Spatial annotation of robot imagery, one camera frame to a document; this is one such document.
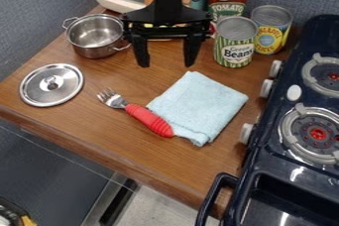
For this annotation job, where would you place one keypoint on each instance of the toy stove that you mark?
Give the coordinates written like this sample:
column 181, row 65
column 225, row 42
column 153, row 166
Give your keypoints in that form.
column 291, row 131

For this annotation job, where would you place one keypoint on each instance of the red tomato can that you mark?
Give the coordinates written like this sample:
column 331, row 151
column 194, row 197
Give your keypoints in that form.
column 228, row 0

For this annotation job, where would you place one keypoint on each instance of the blue cloth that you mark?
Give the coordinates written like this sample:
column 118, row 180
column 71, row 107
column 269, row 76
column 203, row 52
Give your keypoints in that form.
column 198, row 107

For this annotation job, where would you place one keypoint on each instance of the yellow pineapple can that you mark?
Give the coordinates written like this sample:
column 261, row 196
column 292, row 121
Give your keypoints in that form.
column 271, row 31

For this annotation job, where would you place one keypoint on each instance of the silver pot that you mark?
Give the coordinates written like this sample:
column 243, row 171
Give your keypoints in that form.
column 95, row 35

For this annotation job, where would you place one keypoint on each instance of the silver lid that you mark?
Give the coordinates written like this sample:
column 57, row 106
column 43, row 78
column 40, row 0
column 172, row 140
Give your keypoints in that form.
column 51, row 84

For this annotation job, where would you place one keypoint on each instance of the green striped can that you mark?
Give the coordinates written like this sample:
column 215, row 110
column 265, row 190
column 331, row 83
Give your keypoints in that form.
column 235, row 43

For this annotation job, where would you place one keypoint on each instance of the red fork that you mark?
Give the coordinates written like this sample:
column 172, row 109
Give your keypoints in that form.
column 145, row 115

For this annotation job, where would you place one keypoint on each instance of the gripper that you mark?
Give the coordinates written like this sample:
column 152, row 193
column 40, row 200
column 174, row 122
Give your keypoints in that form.
column 167, row 12

